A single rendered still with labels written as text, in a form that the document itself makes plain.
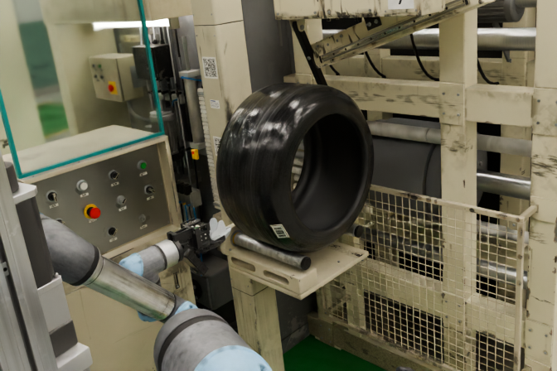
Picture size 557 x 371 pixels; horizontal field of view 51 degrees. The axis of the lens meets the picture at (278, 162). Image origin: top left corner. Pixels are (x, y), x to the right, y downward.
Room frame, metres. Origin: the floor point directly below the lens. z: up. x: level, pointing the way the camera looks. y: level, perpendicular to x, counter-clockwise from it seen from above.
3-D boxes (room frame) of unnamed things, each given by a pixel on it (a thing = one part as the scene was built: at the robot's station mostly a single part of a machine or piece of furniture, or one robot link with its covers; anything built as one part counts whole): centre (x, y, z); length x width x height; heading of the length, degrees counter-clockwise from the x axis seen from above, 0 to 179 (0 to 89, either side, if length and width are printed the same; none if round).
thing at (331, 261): (1.90, -0.04, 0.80); 0.37 x 0.36 x 0.02; 133
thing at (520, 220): (1.96, -0.43, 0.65); 0.90 x 0.02 x 0.70; 43
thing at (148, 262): (1.40, 0.39, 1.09); 0.11 x 0.08 x 0.09; 133
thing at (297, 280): (1.81, 0.07, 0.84); 0.36 x 0.09 x 0.06; 43
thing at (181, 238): (1.51, 0.28, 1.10); 0.12 x 0.08 x 0.09; 133
